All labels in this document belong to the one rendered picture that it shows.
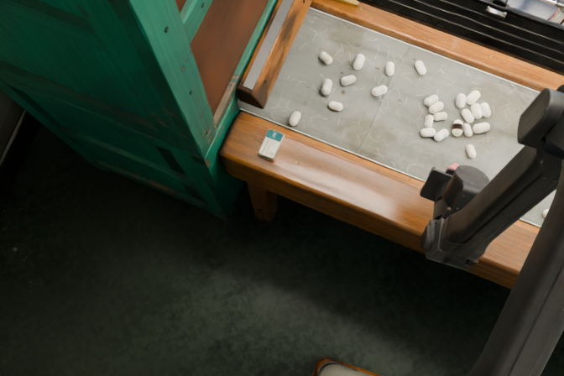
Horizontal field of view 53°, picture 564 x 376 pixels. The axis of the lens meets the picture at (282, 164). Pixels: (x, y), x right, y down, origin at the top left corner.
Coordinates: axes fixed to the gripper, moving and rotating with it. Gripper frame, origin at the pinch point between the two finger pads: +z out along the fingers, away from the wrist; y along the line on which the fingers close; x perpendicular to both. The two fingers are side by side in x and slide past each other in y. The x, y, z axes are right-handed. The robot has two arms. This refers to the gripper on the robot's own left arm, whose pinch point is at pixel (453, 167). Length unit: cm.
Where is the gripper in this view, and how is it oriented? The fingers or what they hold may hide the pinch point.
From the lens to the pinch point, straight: 117.3
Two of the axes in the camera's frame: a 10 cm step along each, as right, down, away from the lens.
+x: -2.5, 7.7, 5.9
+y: -9.2, -3.7, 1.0
